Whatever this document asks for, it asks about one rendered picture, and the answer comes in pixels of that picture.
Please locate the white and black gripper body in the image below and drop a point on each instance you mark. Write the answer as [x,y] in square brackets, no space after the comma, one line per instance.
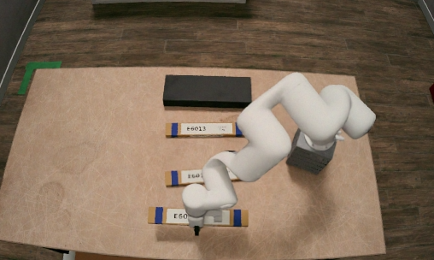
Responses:
[195,221]

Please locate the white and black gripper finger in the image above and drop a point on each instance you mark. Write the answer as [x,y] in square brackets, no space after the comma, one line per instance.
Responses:
[197,230]

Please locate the tan flat pack with white e6013 label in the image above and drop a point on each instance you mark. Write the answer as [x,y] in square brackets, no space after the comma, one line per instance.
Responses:
[178,216]

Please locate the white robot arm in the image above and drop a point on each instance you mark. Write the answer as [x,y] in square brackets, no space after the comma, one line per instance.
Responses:
[269,143]

